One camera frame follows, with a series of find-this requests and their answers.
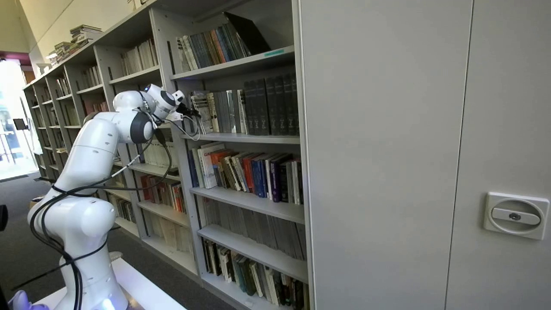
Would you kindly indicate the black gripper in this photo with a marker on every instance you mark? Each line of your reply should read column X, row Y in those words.
column 182, row 109

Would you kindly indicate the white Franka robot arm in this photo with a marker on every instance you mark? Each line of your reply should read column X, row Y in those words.
column 86, row 161

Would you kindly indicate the stack of pale books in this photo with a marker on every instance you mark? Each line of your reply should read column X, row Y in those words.
column 79, row 35

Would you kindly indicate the wide grey book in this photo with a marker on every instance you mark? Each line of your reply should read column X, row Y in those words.
column 224, row 113

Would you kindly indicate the plain white book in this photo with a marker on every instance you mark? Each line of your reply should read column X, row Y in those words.
column 241, row 113

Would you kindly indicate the grey metal bookcase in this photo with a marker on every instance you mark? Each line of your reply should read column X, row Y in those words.
column 241, row 139
column 67, row 80
column 155, row 170
column 27, row 114

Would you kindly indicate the dark grey hardback volume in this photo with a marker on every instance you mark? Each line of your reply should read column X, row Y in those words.
column 275, row 106
column 250, row 109
column 262, row 108
column 289, row 104

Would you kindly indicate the white book blue lettering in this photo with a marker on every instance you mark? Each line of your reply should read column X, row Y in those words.
column 207, row 170

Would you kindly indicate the slim red book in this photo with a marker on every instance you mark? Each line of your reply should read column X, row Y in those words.
column 248, row 175

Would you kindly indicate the slim blue book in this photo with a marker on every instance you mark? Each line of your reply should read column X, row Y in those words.
column 258, row 176

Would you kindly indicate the black leaning book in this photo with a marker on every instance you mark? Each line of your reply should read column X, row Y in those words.
column 246, row 33

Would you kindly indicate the white table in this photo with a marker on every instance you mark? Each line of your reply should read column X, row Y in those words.
column 143, row 287

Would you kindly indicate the tall grey cabinet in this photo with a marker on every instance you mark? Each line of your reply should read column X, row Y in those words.
column 389, row 144

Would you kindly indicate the small black device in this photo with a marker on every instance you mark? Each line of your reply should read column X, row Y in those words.
column 2, row 218

